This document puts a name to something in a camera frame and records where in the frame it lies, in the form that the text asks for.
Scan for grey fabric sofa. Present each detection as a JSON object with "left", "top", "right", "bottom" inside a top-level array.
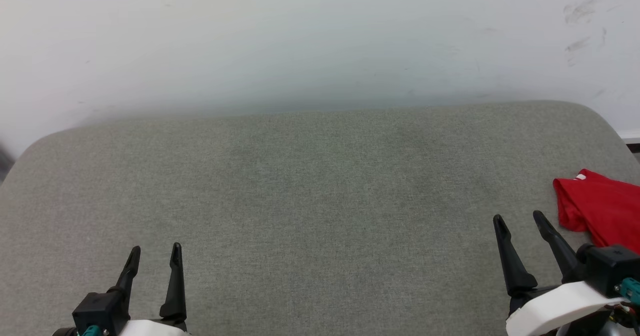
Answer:
[{"left": 0, "top": 101, "right": 640, "bottom": 336}]

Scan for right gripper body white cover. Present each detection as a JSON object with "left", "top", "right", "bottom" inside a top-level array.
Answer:
[{"left": 506, "top": 282, "right": 626, "bottom": 336}]

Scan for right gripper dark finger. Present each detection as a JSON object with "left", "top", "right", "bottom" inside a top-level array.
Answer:
[
  {"left": 492, "top": 214, "right": 539, "bottom": 297},
  {"left": 532, "top": 210, "right": 584, "bottom": 283}
]

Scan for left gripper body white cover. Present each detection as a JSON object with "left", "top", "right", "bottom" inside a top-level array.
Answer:
[{"left": 117, "top": 319, "right": 190, "bottom": 336}]

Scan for red shirt with white sleeves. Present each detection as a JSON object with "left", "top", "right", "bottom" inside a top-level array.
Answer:
[{"left": 552, "top": 169, "right": 640, "bottom": 255}]

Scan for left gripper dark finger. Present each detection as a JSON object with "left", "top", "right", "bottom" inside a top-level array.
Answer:
[
  {"left": 159, "top": 242, "right": 188, "bottom": 325},
  {"left": 107, "top": 246, "right": 142, "bottom": 309}
]

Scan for teal right cable connector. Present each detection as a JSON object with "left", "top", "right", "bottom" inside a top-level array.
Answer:
[{"left": 615, "top": 277, "right": 640, "bottom": 307}]

